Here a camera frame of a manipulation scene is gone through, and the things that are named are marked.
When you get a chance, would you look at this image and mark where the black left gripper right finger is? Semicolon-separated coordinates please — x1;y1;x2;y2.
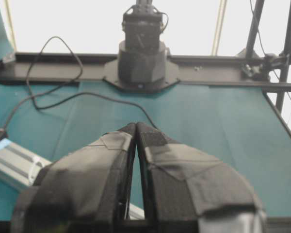
136;122;266;233

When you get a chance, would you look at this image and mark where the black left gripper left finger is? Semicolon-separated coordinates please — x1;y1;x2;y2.
11;123;136;233

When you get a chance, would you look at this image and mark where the black USB cable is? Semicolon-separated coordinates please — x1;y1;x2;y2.
3;36;158;129

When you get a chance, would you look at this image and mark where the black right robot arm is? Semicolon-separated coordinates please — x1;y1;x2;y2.
103;0;180;93

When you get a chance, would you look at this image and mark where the black tripod stand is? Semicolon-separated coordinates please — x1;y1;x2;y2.
241;0;291;119

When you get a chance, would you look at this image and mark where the silver aluminium rail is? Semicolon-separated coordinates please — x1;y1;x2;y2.
0;131;134;221

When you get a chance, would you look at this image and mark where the black rear frame beam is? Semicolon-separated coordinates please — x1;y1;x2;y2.
0;52;291;92

